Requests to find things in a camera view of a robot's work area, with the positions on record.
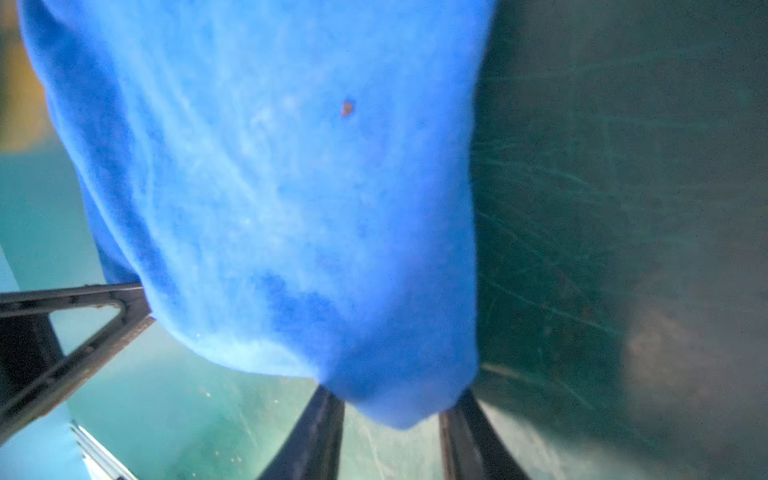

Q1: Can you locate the aluminium front rail frame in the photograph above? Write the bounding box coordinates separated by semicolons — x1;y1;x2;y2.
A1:
70;421;137;480

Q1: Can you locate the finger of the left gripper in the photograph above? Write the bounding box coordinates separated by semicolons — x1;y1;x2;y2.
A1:
1;283;154;443

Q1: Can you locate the blue printed t-shirt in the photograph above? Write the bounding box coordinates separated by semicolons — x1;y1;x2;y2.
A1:
18;1;497;429

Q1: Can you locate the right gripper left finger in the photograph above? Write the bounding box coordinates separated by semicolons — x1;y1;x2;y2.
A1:
258;386;345;480

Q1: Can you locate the folded yellow t-shirt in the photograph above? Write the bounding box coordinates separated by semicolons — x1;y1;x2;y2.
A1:
1;1;52;154

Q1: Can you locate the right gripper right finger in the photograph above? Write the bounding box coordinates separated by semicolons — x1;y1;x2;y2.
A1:
439;389;530;480

